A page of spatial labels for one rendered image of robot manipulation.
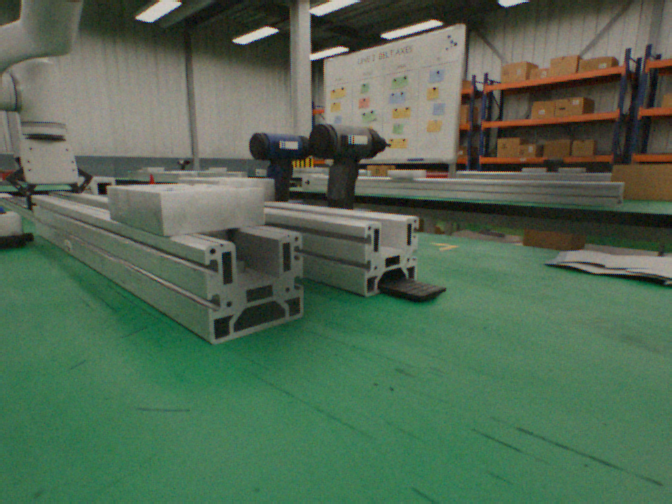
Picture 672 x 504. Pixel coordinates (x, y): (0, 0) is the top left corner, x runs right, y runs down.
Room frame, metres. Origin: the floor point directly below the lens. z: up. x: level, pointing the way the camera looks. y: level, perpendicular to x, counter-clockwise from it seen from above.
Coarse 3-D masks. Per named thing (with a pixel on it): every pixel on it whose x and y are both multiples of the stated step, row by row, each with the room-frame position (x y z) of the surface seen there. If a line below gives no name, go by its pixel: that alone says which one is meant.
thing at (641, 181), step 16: (384, 176) 5.21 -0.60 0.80; (624, 176) 1.90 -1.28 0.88; (640, 176) 1.85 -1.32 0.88; (656, 176) 1.81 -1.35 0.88; (624, 192) 1.89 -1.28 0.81; (640, 192) 1.84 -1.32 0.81; (656, 192) 1.80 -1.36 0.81; (528, 240) 3.65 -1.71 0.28; (544, 240) 3.55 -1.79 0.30; (560, 240) 3.45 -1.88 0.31; (576, 240) 3.45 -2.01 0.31
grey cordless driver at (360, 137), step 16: (320, 128) 0.72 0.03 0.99; (336, 128) 0.73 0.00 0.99; (352, 128) 0.76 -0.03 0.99; (368, 128) 0.81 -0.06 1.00; (320, 144) 0.72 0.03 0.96; (336, 144) 0.72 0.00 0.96; (352, 144) 0.74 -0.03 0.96; (368, 144) 0.77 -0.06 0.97; (384, 144) 0.83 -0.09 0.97; (336, 160) 0.75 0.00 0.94; (352, 160) 0.76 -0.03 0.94; (336, 176) 0.74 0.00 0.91; (352, 176) 0.76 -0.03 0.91; (336, 192) 0.74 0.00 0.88; (352, 192) 0.76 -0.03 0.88; (336, 208) 0.74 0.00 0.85; (352, 208) 0.77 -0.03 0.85
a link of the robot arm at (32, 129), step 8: (24, 128) 0.94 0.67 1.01; (32, 128) 0.94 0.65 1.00; (40, 128) 0.94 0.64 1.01; (48, 128) 0.95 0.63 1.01; (56, 128) 0.96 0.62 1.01; (64, 128) 0.99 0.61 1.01; (32, 136) 0.95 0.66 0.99; (40, 136) 0.95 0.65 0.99; (48, 136) 0.96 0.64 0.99; (56, 136) 0.97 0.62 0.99
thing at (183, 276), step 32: (64, 224) 0.70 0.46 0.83; (96, 224) 0.56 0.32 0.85; (96, 256) 0.57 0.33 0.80; (128, 256) 0.47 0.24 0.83; (160, 256) 0.40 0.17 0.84; (192, 256) 0.35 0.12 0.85; (224, 256) 0.35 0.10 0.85; (256, 256) 0.41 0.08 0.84; (288, 256) 0.39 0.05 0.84; (128, 288) 0.48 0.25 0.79; (160, 288) 0.40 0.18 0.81; (192, 288) 0.35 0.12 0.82; (224, 288) 0.34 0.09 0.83; (256, 288) 0.39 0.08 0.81; (288, 288) 0.39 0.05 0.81; (192, 320) 0.35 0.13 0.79; (224, 320) 0.35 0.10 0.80; (256, 320) 0.37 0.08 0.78; (288, 320) 0.38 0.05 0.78
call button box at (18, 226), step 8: (0, 216) 0.75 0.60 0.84; (8, 216) 0.75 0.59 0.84; (16, 216) 0.76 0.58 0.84; (0, 224) 0.74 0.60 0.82; (8, 224) 0.75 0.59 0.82; (16, 224) 0.76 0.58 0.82; (0, 232) 0.74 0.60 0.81; (8, 232) 0.75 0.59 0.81; (16, 232) 0.76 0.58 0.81; (0, 240) 0.74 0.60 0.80; (8, 240) 0.75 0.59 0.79; (16, 240) 0.76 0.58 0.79; (24, 240) 0.77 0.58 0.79; (32, 240) 0.80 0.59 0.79; (0, 248) 0.74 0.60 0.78
